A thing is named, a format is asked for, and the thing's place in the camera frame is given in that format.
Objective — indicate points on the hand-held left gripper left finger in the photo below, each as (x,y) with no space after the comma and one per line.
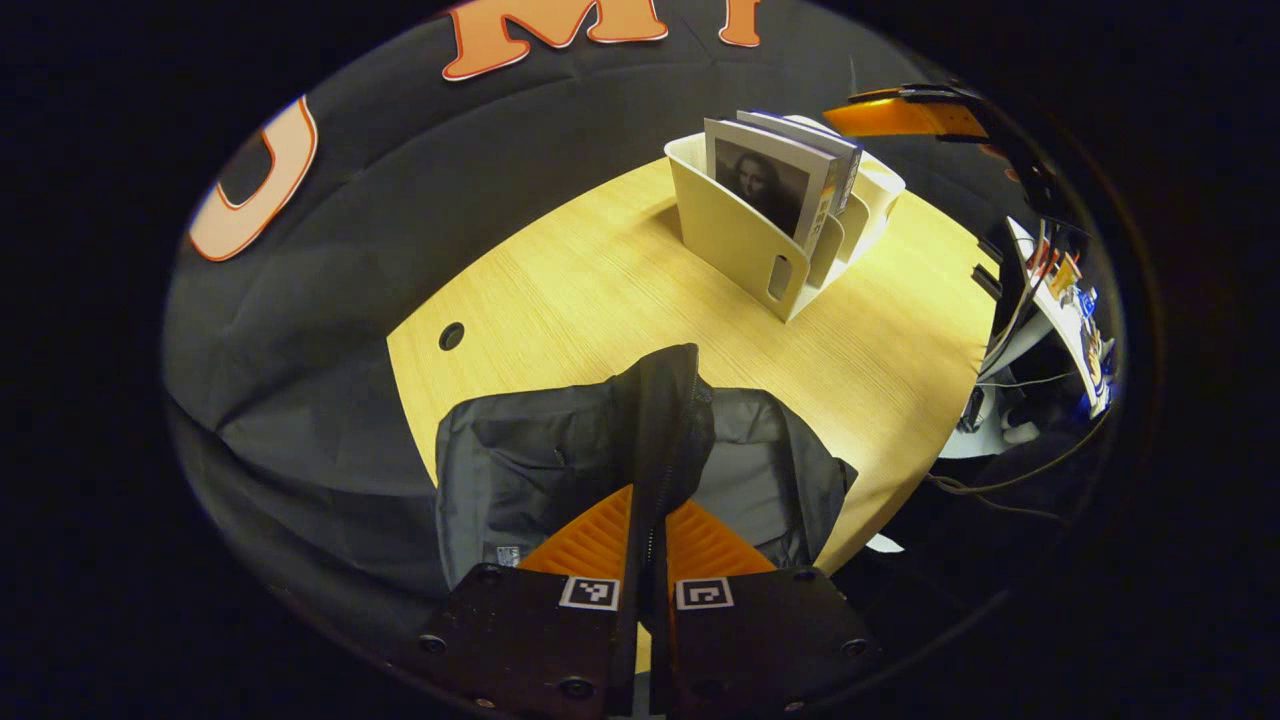
(628,650)

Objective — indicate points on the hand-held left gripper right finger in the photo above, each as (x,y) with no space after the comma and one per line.
(660,650)

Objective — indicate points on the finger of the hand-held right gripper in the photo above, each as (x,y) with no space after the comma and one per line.
(900,120)
(920,94)

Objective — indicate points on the blue cover book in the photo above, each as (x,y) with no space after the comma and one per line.
(810,135)

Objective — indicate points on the portrait cover book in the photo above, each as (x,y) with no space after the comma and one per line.
(760,180)

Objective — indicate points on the cream plastic bookshelf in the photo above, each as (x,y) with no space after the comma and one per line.
(735,240)

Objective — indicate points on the black schoolbag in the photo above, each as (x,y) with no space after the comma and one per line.
(530,450)

